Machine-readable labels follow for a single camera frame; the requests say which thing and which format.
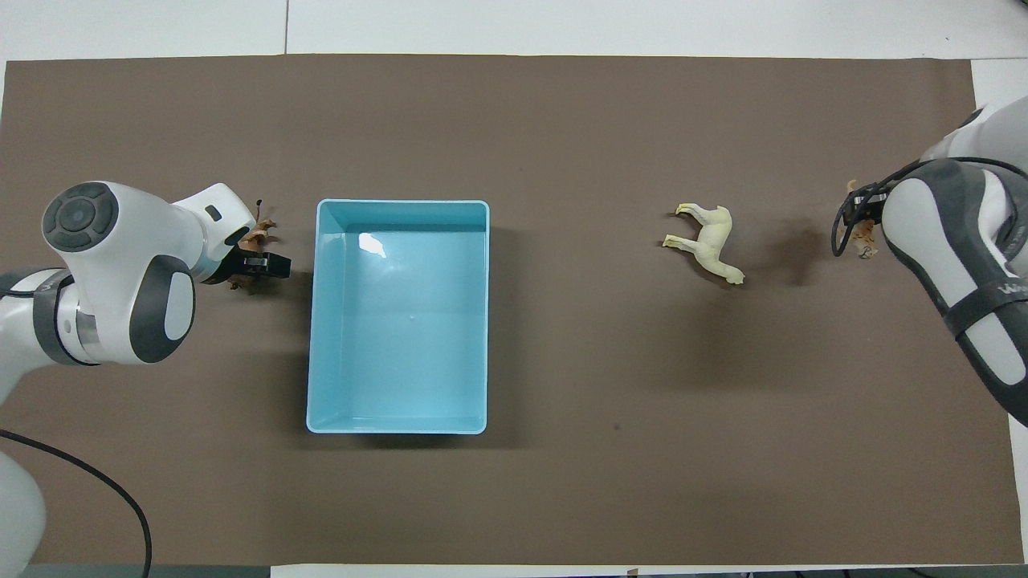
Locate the brown lion toy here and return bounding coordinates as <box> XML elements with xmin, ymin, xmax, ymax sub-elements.
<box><xmin>228</xmin><ymin>199</ymin><xmax>279</xmax><ymax>295</ymax></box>

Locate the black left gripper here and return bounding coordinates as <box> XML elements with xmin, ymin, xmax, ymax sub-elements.
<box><xmin>201</xmin><ymin>247</ymin><xmax>292</xmax><ymax>287</ymax></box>

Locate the brown table mat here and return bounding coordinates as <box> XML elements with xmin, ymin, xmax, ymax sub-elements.
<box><xmin>0</xmin><ymin>54</ymin><xmax>1001</xmax><ymax>565</ymax></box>

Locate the orange striped tiger toy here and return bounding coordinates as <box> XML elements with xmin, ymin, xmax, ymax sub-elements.
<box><xmin>835</xmin><ymin>180</ymin><xmax>880</xmax><ymax>260</ymax></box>

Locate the light blue storage box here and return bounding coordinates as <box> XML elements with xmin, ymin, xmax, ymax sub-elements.
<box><xmin>306</xmin><ymin>199</ymin><xmax>491</xmax><ymax>435</ymax></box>

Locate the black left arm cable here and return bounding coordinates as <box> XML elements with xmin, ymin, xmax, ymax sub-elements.
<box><xmin>0</xmin><ymin>429</ymin><xmax>154</xmax><ymax>578</ymax></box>

